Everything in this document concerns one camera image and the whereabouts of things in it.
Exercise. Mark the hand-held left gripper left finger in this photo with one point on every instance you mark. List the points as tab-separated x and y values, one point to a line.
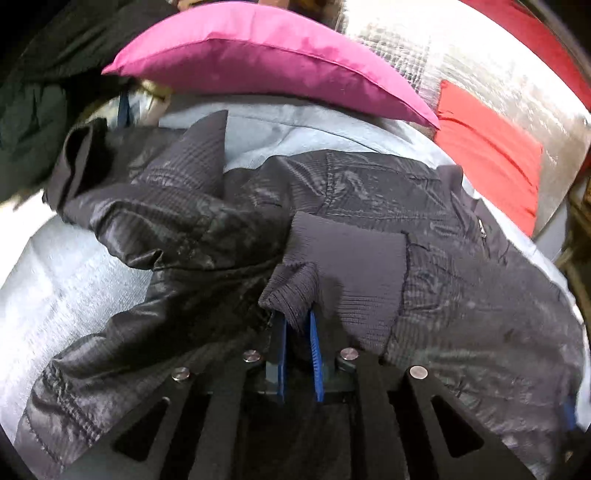
280	369

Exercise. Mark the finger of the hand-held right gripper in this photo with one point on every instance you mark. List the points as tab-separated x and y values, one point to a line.
570	410

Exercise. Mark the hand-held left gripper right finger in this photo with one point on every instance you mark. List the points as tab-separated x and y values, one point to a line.
316	364

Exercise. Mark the black quilted jacket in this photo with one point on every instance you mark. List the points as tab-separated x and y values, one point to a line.
369	194

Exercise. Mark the dark clothes pile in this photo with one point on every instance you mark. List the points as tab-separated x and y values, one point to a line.
37	115

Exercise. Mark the wooden slatted chair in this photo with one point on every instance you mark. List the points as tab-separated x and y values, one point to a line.
579	221

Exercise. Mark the grey fleece blanket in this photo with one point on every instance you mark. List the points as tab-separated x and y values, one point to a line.
286	129

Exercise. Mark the red cushion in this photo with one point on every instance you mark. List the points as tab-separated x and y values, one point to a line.
531	27
489	157

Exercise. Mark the pink pillow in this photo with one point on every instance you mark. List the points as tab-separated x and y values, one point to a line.
258	60

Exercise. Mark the silver foil mat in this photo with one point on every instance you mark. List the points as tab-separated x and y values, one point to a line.
485	55

